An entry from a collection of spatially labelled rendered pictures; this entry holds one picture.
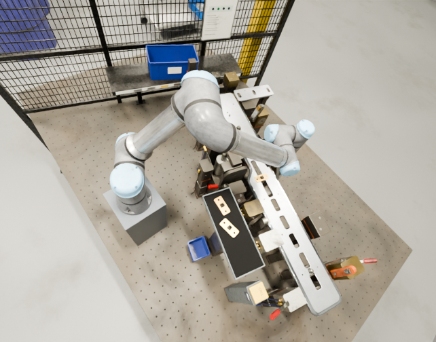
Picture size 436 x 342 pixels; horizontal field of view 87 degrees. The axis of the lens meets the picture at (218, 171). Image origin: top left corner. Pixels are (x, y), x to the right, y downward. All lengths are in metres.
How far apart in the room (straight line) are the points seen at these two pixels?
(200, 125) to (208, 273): 0.99
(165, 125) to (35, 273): 1.82
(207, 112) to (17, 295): 2.07
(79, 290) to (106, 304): 0.23
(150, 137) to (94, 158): 0.91
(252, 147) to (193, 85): 0.25
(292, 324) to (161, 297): 0.74
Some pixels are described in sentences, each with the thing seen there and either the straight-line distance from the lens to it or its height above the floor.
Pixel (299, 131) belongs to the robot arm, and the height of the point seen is 1.45.
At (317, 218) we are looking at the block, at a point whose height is 1.03.
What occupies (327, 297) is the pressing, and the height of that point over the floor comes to 1.00.
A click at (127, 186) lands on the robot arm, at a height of 1.32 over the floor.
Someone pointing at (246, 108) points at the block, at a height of 0.98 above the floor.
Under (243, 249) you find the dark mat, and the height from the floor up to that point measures 1.16.
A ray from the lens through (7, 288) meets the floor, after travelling 2.44.
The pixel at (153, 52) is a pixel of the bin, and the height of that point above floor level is 1.11.
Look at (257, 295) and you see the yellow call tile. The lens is 1.02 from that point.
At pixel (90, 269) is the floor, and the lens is 2.23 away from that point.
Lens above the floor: 2.13
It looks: 61 degrees down
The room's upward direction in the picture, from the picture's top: 21 degrees clockwise
